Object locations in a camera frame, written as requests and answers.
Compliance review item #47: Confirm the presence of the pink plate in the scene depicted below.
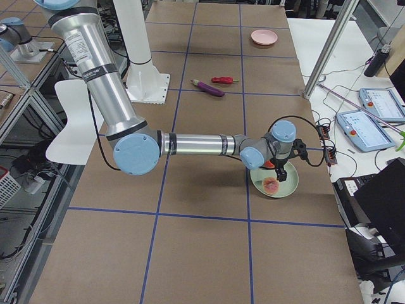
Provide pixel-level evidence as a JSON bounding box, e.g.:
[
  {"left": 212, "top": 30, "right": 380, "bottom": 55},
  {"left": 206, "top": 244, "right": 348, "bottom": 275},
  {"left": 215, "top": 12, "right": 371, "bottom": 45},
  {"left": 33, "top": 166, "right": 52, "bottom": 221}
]
[{"left": 251, "top": 29, "right": 278, "bottom": 46}]

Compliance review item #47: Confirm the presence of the black laptop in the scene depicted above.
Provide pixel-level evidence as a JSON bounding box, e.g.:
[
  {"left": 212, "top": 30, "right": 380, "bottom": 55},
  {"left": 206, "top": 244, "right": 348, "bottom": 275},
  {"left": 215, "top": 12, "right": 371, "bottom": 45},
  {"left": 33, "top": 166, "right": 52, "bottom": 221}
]
[{"left": 333, "top": 158, "right": 404, "bottom": 253}]

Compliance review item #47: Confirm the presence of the pink yellow peach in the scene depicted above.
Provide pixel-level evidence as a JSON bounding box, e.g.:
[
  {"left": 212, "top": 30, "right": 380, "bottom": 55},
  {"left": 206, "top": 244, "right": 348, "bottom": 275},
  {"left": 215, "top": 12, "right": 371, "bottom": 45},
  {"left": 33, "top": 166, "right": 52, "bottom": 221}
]
[{"left": 262, "top": 177, "right": 280, "bottom": 195}]

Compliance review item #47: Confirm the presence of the purple eggplant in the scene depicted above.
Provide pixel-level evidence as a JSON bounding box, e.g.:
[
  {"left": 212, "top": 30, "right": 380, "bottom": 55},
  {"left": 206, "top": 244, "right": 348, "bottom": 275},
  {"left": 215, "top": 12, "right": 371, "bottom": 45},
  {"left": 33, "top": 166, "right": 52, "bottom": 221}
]
[{"left": 190, "top": 79, "right": 225, "bottom": 97}]

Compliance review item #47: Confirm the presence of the red chili pepper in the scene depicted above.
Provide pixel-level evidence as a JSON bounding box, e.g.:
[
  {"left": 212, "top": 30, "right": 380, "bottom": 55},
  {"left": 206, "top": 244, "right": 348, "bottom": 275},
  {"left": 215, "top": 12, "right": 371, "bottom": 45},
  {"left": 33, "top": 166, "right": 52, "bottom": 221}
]
[{"left": 211, "top": 77, "right": 238, "bottom": 85}]

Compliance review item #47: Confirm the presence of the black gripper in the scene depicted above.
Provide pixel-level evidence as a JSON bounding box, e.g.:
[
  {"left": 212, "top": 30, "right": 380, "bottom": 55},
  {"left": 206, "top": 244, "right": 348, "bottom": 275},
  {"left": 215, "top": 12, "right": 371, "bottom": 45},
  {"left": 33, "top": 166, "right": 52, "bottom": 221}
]
[{"left": 272, "top": 156, "right": 289, "bottom": 182}]

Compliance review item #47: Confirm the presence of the white chair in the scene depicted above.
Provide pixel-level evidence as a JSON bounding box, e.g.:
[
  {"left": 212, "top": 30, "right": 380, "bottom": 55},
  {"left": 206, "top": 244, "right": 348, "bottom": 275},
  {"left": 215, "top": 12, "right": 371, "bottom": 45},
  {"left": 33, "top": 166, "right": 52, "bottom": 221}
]
[{"left": 46, "top": 79, "right": 104, "bottom": 165}]

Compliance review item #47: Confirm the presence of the aluminium frame post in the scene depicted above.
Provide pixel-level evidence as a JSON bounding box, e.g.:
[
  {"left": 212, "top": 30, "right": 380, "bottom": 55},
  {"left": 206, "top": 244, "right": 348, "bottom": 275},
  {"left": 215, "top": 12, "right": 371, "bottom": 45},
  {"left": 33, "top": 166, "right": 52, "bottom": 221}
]
[{"left": 302, "top": 0, "right": 359, "bottom": 99}]

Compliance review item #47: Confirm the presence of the green plate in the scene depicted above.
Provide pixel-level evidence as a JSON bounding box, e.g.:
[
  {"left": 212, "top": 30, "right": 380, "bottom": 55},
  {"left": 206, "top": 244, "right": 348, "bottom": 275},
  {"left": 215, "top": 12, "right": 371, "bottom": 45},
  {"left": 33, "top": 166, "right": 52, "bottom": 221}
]
[{"left": 250, "top": 162, "right": 299, "bottom": 198}]

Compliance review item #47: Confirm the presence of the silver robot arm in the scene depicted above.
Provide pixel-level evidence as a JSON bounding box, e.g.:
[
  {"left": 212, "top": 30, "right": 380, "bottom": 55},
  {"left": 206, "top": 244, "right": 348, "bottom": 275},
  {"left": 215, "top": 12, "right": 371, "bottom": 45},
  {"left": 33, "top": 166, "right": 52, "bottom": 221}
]
[
  {"left": 1, "top": 17, "right": 32, "bottom": 53},
  {"left": 39, "top": 1, "right": 298, "bottom": 181}
]

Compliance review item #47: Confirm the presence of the teach pendant tablet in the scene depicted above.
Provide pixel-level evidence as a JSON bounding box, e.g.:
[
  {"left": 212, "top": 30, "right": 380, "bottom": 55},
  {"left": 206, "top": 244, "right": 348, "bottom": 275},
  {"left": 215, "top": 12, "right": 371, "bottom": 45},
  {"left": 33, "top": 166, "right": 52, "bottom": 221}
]
[
  {"left": 336, "top": 110, "right": 395, "bottom": 152},
  {"left": 359, "top": 88, "right": 404, "bottom": 123}
]

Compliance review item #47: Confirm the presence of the black water bottle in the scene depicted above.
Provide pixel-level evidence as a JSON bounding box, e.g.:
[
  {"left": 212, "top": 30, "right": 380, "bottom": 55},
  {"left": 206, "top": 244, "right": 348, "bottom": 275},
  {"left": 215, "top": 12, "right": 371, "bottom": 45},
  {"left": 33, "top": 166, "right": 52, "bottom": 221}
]
[{"left": 363, "top": 44, "right": 392, "bottom": 77}]

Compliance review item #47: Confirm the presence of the near teach pendant tablet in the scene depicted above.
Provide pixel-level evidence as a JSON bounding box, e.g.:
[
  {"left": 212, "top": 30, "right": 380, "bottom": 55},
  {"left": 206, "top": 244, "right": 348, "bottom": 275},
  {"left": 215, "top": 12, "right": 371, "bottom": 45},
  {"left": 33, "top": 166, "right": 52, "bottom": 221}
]
[{"left": 336, "top": 110, "right": 395, "bottom": 152}]

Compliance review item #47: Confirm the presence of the far teach pendant tablet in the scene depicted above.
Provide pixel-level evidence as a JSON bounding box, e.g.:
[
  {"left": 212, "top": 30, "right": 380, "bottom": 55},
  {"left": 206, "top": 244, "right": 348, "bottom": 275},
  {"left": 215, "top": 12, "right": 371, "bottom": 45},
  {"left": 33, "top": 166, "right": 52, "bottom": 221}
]
[{"left": 359, "top": 88, "right": 404, "bottom": 123}]

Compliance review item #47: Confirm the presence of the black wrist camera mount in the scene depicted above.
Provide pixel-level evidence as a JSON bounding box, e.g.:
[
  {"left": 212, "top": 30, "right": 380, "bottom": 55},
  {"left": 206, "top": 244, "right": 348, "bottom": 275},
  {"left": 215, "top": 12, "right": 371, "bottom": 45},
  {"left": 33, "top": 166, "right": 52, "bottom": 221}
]
[{"left": 291, "top": 139, "right": 309, "bottom": 162}]

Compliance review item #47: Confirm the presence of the metal reacher stick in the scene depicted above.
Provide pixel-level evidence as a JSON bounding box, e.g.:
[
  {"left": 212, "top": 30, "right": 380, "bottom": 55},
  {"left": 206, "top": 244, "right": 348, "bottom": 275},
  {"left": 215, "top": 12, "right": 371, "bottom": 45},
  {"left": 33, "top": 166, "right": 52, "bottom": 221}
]
[{"left": 316, "top": 82, "right": 405, "bottom": 151}]

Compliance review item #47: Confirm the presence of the white plastic basket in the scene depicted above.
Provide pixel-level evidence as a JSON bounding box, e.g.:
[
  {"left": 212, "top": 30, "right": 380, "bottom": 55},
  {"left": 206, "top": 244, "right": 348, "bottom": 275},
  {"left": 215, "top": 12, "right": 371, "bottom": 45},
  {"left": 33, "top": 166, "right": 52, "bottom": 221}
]
[{"left": 0, "top": 167, "right": 21, "bottom": 208}]

